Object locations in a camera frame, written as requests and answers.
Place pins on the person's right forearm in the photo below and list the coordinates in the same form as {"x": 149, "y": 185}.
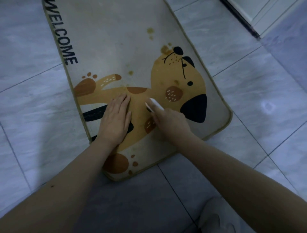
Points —
{"x": 242, "y": 189}

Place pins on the black door threshold strip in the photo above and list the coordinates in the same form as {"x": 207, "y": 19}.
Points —
{"x": 239, "y": 17}

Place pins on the white slipper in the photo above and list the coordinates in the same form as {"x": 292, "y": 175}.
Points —
{"x": 217, "y": 216}

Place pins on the person's left hand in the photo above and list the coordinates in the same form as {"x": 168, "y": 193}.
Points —
{"x": 114, "y": 124}

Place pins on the person's right fingers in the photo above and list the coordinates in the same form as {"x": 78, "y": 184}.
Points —
{"x": 157, "y": 114}

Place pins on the person's right hand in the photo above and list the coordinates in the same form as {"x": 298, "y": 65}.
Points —
{"x": 171, "y": 124}

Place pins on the person's left forearm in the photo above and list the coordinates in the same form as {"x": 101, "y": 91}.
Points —
{"x": 60, "y": 189}

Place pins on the beige dog print doormat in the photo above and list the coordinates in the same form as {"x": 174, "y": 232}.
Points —
{"x": 124, "y": 43}

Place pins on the person's left thumb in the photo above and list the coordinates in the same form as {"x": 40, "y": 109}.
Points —
{"x": 128, "y": 118}

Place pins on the white door frame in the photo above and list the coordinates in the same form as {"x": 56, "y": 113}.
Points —
{"x": 266, "y": 12}

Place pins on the small white cleaning tool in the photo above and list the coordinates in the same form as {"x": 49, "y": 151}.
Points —
{"x": 156, "y": 103}

